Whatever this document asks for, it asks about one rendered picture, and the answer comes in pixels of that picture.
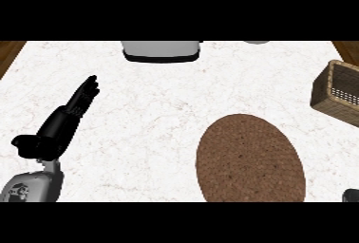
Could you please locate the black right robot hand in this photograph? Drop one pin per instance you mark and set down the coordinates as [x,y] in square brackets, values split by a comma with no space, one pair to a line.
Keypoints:
[352,195]

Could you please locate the brown wicker basket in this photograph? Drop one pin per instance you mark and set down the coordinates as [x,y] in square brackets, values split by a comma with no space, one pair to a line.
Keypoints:
[338,91]

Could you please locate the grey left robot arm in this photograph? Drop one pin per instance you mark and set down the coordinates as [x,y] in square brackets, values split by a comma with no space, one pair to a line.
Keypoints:
[32,186]

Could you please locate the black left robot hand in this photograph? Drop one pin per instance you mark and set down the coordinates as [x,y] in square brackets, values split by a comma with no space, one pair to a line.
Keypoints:
[58,129]

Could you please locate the small grey object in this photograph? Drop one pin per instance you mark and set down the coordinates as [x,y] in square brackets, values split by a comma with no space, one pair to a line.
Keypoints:
[256,42]

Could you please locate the brown oval woven placemat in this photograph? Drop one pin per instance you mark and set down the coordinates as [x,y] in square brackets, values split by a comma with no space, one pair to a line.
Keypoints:
[250,159]

